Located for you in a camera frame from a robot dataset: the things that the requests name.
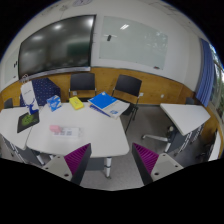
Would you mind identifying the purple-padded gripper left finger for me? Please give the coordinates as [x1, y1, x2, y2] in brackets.
[42, 143, 92, 185]

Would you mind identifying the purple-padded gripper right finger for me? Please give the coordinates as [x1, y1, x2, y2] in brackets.
[132, 143, 182, 185]

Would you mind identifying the clear pouch with pink item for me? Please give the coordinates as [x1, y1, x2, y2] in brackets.
[49, 125, 81, 138]

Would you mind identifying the white centre table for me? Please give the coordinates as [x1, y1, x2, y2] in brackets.
[26, 103, 129, 177]

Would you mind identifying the white table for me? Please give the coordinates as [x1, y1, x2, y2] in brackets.
[0, 107, 44, 166]
[142, 103, 210, 152]
[26, 103, 129, 177]

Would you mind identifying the white right table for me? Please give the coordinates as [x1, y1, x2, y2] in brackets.
[142, 103, 210, 152]

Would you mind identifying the white left table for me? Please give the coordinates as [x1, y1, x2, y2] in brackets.
[0, 107, 44, 166]

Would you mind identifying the black tray with green item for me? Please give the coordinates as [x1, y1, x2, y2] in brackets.
[17, 112, 39, 133]

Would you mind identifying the yellow box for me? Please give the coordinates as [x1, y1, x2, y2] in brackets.
[69, 97, 84, 110]

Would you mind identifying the blue tissue box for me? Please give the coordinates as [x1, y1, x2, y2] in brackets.
[47, 95, 62, 111]

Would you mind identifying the blue book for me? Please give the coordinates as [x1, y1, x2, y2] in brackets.
[88, 92, 117, 109]

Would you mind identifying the black chair right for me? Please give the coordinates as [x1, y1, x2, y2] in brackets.
[113, 74, 142, 130]

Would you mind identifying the black chair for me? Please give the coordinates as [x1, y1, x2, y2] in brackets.
[68, 72, 96, 95]
[113, 74, 142, 130]

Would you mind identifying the blue dotted bag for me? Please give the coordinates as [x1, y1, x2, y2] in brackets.
[20, 78, 61, 106]

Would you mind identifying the black chair left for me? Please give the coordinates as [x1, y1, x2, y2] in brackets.
[68, 72, 96, 95]

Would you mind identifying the white deer paper bag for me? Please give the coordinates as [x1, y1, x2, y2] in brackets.
[21, 75, 39, 115]

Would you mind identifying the blue window curtain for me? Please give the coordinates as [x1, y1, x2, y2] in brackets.
[196, 40, 215, 107]

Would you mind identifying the large black wall display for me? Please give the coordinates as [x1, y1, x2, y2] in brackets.
[18, 15, 96, 78]

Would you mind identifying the glass whiteboard on wall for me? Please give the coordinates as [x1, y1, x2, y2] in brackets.
[99, 16, 168, 69]

